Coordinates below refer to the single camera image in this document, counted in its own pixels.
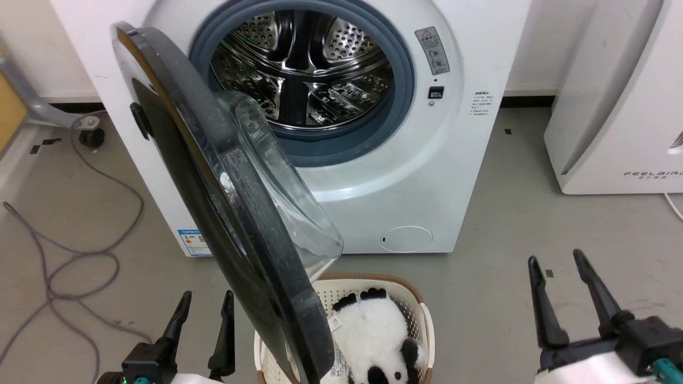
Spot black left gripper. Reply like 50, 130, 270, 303
96, 290, 236, 384

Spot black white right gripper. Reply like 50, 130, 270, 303
528, 249, 683, 384

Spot black glass washing machine door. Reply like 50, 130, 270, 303
110, 21, 344, 384

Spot white washing machine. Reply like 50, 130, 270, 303
51, 0, 531, 258

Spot grey rubber door gasket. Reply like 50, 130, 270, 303
189, 0, 416, 167

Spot steel washing machine drum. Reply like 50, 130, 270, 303
210, 10, 395, 132

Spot blue energy label sticker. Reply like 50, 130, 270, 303
177, 229, 213, 258

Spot white toy tag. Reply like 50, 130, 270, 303
327, 346, 351, 380

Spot cream plastic laundry basket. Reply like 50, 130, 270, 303
253, 273, 435, 384

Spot panda plush toy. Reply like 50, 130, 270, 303
331, 288, 427, 384

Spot round white filter cover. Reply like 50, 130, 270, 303
380, 226, 434, 253

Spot white air purifier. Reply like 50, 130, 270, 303
544, 0, 683, 196

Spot black caster wheel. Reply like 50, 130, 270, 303
78, 128, 106, 149

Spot grey chair base with caster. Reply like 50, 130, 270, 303
0, 51, 102, 132

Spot yellow wooden panel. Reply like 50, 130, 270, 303
0, 74, 29, 155

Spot grey warning sticker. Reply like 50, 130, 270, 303
415, 27, 450, 76

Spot grey floor cable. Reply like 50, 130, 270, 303
0, 120, 156, 382

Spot white power cable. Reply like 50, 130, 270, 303
663, 193, 683, 222

